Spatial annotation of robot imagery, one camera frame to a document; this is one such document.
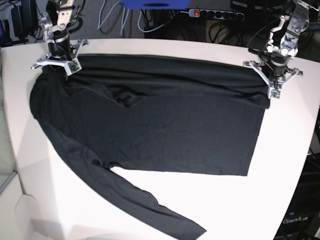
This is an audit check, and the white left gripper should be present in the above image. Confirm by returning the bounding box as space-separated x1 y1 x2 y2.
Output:
243 60 304 99

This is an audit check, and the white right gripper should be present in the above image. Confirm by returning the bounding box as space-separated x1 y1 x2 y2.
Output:
31 38 88 82

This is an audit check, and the dark grey long-sleeve T-shirt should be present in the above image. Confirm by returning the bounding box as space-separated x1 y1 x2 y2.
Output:
29 54 270 240

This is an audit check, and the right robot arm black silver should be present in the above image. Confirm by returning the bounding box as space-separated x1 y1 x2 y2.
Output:
31 0 89 80

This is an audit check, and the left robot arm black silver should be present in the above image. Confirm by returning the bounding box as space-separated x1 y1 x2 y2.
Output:
243 0 320 99

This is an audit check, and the black equipment on floor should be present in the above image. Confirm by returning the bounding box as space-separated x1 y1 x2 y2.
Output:
10 0 42 42

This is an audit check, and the blue box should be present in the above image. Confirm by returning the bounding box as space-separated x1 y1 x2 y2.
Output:
121 0 191 10

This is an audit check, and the black OpenArm case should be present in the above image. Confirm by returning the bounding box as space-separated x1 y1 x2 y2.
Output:
274 153 320 240

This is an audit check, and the white power strip red switch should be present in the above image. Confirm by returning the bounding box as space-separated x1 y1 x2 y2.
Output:
187 8 245 22

